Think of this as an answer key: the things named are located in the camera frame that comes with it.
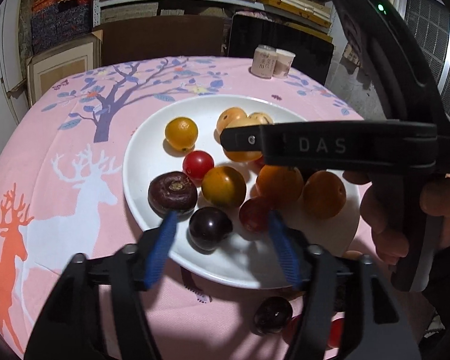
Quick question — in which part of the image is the orange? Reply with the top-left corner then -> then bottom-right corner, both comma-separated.
256,165 -> 304,207

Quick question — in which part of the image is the metal mesh window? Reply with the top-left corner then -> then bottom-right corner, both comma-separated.
397,0 -> 450,96

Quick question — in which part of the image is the pale tomato top right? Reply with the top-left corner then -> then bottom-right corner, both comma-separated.
247,112 -> 274,125

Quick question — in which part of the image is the framed cardboard carton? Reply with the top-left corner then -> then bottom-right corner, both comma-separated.
25,38 -> 103,106

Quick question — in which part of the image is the white oval plate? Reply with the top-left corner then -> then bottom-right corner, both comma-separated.
122,94 -> 361,289

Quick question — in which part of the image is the metal shelf rack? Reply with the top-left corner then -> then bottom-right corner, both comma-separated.
93,0 -> 335,36

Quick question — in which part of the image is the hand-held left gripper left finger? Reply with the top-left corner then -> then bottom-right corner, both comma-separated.
24,210 -> 179,360

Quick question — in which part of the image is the marble slab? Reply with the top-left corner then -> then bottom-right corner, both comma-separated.
18,0 -> 34,62

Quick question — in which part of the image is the person's right hand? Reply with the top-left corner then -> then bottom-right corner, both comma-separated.
341,169 -> 450,268

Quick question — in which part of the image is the red cherry tomato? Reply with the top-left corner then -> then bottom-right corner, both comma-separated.
328,317 -> 345,349
283,315 -> 304,346
182,150 -> 215,180

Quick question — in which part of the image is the dark purple plum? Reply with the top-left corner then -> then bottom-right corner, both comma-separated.
188,206 -> 233,252

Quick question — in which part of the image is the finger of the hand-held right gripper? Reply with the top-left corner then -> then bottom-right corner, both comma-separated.
220,123 -> 265,154

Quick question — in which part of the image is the stack of blue patterned boxes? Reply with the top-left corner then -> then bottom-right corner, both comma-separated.
30,0 -> 93,56

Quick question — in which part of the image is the pink deer print tablecloth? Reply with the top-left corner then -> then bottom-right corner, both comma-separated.
0,55 -> 436,360

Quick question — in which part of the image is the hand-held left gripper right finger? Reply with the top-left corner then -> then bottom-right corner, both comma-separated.
268,210 -> 422,360

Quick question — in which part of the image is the stack of yellow flat boxes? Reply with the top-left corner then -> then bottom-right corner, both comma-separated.
258,0 -> 333,28

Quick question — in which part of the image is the yellow cherry tomato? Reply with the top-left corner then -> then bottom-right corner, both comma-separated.
164,117 -> 199,151
201,166 -> 247,208

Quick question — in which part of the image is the paper cup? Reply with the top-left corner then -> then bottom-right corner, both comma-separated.
273,49 -> 296,79

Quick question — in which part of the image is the orange yellow tomato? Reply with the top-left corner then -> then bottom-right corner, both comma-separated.
303,170 -> 347,220

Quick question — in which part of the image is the black chair back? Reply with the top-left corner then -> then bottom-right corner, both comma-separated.
227,12 -> 335,85

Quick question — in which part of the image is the brown chair back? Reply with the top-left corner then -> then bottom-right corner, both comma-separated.
92,14 -> 230,69

